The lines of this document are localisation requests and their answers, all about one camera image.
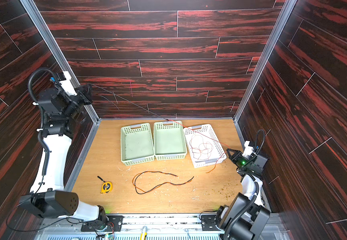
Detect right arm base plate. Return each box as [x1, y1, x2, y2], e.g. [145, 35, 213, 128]
[199, 213, 232, 231]

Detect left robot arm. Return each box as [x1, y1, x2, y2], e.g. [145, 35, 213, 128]
[19, 68, 109, 232]

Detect orange and black cable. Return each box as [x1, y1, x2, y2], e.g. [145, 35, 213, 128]
[131, 170, 195, 195]

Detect left green basket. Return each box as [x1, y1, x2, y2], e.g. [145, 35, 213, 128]
[121, 123, 155, 166]

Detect yellow tape measure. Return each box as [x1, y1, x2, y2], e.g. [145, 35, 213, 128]
[97, 176, 113, 194]

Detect middle green basket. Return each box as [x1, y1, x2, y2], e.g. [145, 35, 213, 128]
[153, 121, 187, 161]

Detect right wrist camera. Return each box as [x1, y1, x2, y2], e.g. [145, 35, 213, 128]
[242, 141, 255, 159]

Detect red and black cable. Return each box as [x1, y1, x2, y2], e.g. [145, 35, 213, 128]
[90, 83, 234, 174]

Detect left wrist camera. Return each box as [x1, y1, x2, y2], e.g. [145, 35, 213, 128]
[51, 71, 77, 96]

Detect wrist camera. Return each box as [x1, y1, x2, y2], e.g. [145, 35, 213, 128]
[242, 141, 255, 159]
[51, 71, 77, 96]

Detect green basket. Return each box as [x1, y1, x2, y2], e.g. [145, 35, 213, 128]
[121, 123, 155, 166]
[153, 121, 187, 161]

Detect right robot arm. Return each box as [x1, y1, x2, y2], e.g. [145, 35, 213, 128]
[215, 129, 270, 240]

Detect white basket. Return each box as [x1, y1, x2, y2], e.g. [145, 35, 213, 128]
[183, 124, 226, 168]

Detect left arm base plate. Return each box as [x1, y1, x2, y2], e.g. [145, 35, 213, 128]
[81, 215, 124, 233]

